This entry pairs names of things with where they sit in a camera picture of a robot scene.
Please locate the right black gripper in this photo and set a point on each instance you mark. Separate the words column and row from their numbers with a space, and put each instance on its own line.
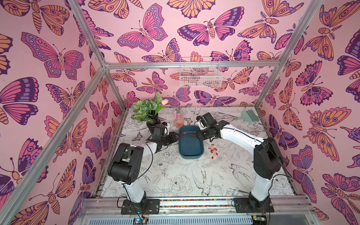
column 206, row 132

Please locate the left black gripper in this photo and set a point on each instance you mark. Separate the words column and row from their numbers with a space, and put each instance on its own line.
column 173, row 138

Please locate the teal plastic storage box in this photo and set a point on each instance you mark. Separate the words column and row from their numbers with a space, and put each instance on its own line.
column 190, row 146

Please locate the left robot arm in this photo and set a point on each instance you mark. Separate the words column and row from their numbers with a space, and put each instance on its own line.
column 125, row 166

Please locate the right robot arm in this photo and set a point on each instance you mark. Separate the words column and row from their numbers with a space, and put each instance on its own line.
column 267, row 159

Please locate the pink spray bottle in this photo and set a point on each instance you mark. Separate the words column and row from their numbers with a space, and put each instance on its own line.
column 178, row 118

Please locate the green plant in black vase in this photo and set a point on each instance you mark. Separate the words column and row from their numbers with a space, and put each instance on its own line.
column 147, row 111

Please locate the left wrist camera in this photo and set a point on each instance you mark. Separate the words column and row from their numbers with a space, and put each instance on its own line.
column 166, row 127

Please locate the white wire basket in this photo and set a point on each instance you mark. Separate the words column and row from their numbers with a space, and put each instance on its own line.
column 200, row 74

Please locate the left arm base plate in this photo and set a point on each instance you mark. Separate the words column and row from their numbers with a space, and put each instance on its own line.
column 147, row 206

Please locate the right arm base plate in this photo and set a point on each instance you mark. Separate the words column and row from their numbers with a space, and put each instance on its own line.
column 252, row 205

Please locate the aluminium front rail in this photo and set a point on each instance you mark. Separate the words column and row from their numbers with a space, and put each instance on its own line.
column 228, row 205

